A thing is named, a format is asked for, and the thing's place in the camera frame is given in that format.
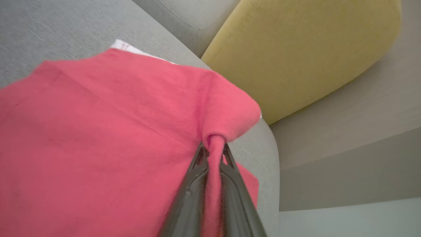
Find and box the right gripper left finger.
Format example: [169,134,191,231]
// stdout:
[158,142,211,237]

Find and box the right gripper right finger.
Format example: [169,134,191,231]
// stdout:
[219,143,267,237]

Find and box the red and white jersey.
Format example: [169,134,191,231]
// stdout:
[0,39,262,237]

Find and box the yellow sofa back cushion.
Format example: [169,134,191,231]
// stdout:
[201,0,402,125]

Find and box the grey sofa seat cushion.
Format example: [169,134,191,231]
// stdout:
[132,0,240,58]

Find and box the grey and yellow sofa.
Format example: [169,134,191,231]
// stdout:
[0,0,280,237]

